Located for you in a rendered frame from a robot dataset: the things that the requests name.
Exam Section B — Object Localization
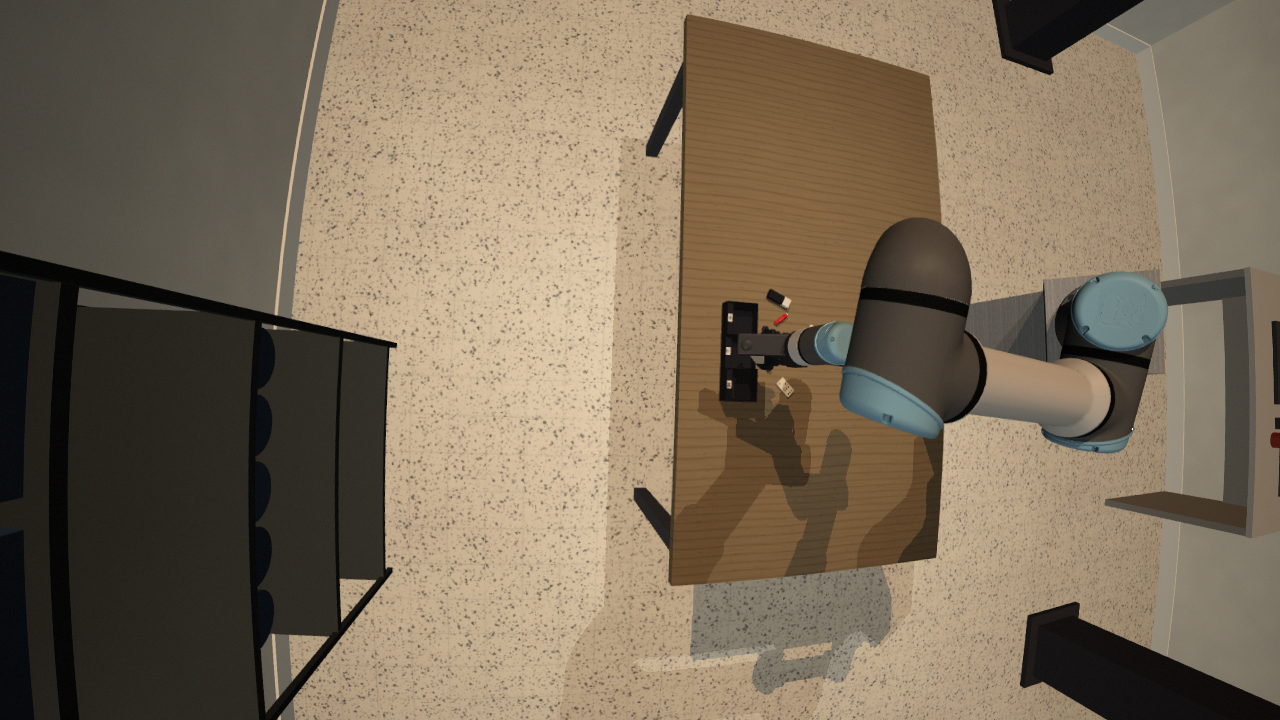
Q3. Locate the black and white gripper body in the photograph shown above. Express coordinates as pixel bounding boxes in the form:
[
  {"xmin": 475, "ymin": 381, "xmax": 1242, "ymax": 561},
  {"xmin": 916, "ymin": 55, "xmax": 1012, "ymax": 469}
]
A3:
[{"xmin": 764, "ymin": 331, "xmax": 803, "ymax": 368}]

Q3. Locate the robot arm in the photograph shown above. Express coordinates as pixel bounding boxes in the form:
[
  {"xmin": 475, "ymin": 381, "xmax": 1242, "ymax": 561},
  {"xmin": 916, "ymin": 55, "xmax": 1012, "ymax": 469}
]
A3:
[{"xmin": 788, "ymin": 217, "xmax": 1169, "ymax": 454}]

